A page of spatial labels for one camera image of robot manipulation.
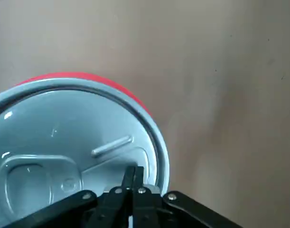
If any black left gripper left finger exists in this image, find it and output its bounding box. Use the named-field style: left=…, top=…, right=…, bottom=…
left=2, top=165, right=136, bottom=228

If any grey round trash can lid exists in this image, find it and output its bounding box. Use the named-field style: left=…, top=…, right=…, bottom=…
left=0, top=87, right=159, bottom=228

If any red cylindrical trash can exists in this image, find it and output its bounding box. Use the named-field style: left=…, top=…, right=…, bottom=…
left=0, top=72, right=170, bottom=228

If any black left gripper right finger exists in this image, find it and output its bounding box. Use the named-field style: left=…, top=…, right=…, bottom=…
left=132, top=166, right=245, bottom=228

